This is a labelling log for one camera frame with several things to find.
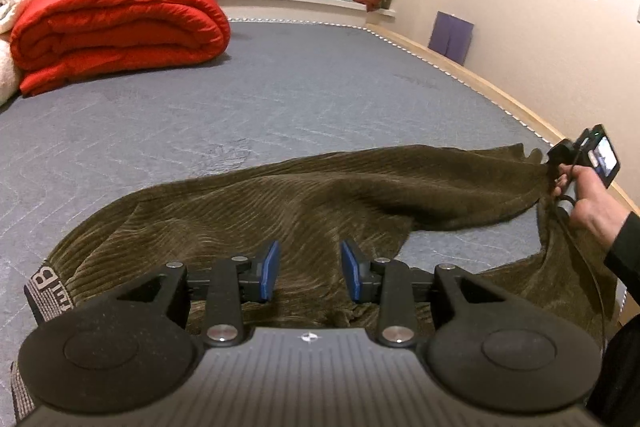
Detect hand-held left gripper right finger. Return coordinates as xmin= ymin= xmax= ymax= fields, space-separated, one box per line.
xmin=340 ymin=239 xmax=506 ymax=348

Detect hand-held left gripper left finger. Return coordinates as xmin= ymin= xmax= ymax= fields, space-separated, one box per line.
xmin=116 ymin=241 xmax=281 ymax=348

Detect olive corduroy pants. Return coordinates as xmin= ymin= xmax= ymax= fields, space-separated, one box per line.
xmin=11 ymin=144 xmax=618 ymax=423

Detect person's right forearm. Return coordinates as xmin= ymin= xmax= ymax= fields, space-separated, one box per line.
xmin=602 ymin=211 xmax=640 ymax=304

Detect person's right hand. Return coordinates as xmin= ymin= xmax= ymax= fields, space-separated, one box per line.
xmin=552 ymin=163 xmax=627 ymax=253

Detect purple sheet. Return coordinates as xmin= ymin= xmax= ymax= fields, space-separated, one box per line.
xmin=429 ymin=12 xmax=475 ymax=66

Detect person's black clothing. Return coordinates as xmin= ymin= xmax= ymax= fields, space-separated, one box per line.
xmin=586 ymin=307 xmax=640 ymax=427

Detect white window ledge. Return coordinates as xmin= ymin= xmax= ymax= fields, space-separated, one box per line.
xmin=210 ymin=0 xmax=397 ymax=26

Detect red quilt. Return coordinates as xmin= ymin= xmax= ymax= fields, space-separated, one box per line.
xmin=10 ymin=0 xmax=232 ymax=98

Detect white fleece blanket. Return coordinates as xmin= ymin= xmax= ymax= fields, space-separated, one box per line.
xmin=0 ymin=0 xmax=40 ymax=104

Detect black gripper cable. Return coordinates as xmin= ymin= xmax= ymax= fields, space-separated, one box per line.
xmin=554 ymin=194 xmax=610 ymax=345

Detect wooden bed frame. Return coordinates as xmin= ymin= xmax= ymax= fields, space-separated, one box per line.
xmin=366 ymin=23 xmax=640 ymax=214

